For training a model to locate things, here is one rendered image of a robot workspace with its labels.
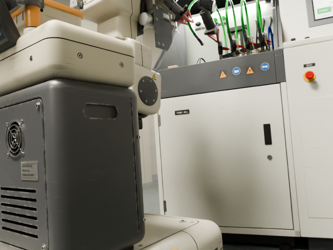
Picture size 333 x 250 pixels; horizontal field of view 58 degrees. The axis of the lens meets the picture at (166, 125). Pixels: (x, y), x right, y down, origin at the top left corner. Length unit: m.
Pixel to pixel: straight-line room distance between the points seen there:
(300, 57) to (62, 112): 1.19
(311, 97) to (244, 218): 0.65
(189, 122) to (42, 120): 1.06
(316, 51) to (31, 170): 1.29
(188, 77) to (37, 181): 1.13
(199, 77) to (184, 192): 0.62
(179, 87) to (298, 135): 0.64
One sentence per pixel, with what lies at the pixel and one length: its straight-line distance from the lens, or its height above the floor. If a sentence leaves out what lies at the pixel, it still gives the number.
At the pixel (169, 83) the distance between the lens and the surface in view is 1.67.
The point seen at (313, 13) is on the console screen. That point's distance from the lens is 1.91.
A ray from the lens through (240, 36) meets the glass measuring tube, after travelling 2.16.
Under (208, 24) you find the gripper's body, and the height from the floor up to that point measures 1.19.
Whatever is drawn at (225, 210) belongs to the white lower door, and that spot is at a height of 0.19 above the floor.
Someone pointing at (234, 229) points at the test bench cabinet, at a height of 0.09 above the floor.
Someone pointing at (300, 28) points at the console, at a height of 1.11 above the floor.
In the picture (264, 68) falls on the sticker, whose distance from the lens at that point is 1.56.
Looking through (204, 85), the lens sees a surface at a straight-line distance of 1.60.
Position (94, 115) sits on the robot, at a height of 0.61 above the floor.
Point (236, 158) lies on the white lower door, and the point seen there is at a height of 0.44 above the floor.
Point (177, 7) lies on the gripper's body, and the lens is 1.83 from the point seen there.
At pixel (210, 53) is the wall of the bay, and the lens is 2.20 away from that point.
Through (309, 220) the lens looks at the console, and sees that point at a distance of 1.57.
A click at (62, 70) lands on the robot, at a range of 0.65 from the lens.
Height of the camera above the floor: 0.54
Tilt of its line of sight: 4 degrees up
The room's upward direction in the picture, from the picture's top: 4 degrees counter-clockwise
